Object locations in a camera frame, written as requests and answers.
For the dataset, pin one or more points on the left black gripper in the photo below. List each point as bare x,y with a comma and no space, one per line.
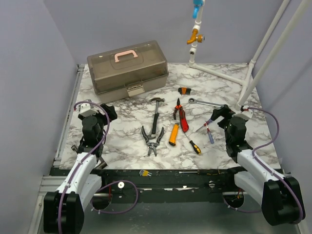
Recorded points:
110,111

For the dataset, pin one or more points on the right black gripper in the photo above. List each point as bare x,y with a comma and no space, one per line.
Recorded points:
225,111

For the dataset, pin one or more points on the small blue clear screwdriver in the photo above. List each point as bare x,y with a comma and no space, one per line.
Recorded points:
209,133

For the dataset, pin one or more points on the red black utility knife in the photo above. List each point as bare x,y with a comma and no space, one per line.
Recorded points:
183,121

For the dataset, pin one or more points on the orange black needle-nose pliers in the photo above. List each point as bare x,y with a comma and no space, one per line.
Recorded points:
178,108

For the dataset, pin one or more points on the yellow black screwdriver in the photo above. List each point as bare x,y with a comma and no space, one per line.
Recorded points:
194,146

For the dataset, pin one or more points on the taupe plastic tool box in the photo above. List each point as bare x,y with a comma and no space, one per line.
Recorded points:
128,71

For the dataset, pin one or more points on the orange black utility knife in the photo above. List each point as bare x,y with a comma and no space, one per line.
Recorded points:
172,139

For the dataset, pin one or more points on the black handled claw hammer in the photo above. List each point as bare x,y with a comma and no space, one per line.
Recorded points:
156,115

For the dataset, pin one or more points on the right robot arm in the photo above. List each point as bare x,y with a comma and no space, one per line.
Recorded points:
278,195

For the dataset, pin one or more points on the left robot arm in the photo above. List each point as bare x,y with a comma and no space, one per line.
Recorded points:
63,209

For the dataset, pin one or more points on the chrome ratchet wrench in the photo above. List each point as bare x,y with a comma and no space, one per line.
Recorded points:
195,101

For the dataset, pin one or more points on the black orange hex key set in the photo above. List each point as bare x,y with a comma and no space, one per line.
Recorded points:
184,90

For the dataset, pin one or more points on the long black screwdriver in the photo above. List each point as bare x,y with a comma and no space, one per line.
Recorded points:
211,172

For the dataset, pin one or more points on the yellow hex key set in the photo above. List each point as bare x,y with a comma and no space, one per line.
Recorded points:
144,173

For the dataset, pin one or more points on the orange brass faucet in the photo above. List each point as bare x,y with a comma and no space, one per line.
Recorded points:
196,37

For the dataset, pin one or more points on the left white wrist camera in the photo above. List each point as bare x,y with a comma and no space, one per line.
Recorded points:
87,109

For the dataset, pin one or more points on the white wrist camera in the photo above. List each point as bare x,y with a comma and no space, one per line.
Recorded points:
87,109
245,113

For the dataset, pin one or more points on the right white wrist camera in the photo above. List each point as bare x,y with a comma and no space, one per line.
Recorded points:
245,113

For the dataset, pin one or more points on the black metal l bracket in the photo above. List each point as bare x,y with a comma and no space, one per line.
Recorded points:
102,165

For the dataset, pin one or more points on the black mounting rail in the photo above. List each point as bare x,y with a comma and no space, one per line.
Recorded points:
165,186

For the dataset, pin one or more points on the aluminium extrusion frame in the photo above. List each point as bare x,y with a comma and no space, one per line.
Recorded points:
46,180

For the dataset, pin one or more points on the blue valve handle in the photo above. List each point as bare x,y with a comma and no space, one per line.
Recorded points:
197,6

